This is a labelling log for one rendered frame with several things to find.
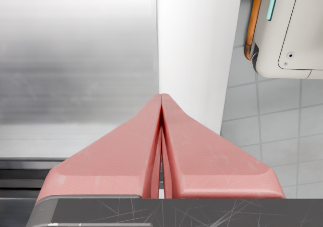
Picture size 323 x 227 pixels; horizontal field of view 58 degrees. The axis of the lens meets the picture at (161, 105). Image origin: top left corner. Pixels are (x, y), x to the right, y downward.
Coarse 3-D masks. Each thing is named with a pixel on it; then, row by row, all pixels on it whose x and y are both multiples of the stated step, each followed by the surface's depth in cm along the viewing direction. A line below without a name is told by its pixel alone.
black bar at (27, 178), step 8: (0, 176) 43; (8, 176) 43; (16, 176) 43; (24, 176) 43; (32, 176) 43; (40, 176) 43; (160, 176) 43; (0, 184) 43; (8, 184) 43; (16, 184) 43; (24, 184) 43; (32, 184) 43; (40, 184) 43; (160, 184) 43
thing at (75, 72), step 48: (0, 0) 29; (48, 0) 29; (96, 0) 29; (144, 0) 29; (0, 48) 32; (48, 48) 32; (96, 48) 32; (144, 48) 32; (0, 96) 36; (48, 96) 36; (96, 96) 36; (144, 96) 36; (0, 144) 40; (48, 144) 39
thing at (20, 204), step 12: (0, 192) 43; (12, 192) 43; (24, 192) 43; (36, 192) 43; (0, 204) 49; (12, 204) 49; (24, 204) 49; (0, 216) 51; (12, 216) 51; (24, 216) 51
